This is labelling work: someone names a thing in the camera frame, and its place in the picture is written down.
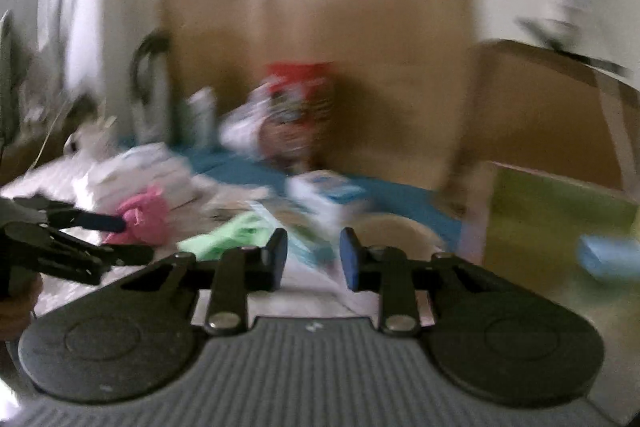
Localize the brown chair back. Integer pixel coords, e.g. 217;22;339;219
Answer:
437;40;639;216

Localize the pink macaron tin box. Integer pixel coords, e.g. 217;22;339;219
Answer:
458;164;639;423

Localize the red cocoa box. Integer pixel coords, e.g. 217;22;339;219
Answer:
258;62;335;173

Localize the person's left hand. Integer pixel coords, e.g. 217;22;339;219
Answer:
0;274;43;341

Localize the teal blue mat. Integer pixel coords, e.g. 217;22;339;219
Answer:
169;145;461;251

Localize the white tissue packet stack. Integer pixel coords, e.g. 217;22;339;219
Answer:
72;143;195;213

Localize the white plastic bag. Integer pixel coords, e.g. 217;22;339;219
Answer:
219;87;270;159

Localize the large brown cardboard sheet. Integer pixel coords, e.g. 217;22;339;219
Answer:
157;0;473;188

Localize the blue white tissue pack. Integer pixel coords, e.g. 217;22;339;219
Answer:
284;170;374;229

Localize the white snack tub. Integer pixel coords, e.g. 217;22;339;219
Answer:
350;212;447;260

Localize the pink fluffy soft ball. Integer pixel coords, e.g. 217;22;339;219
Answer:
103;185;170;247

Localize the patterned beige tablecloth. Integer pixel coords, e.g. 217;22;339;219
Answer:
1;159;378;340

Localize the small white bottle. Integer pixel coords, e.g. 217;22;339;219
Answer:
186;87;217;150

